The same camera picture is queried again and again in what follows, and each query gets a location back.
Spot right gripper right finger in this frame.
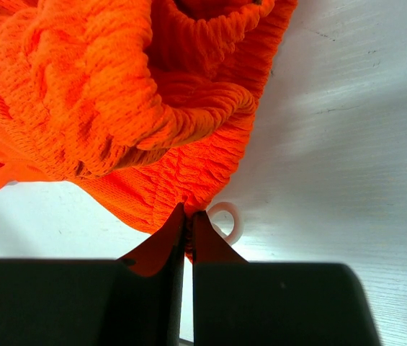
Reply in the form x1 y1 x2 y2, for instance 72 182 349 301
192 212 381 345

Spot orange shorts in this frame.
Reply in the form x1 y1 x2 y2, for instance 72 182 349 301
0 0 300 277

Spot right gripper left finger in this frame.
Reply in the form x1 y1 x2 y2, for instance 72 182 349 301
0 205 185 345

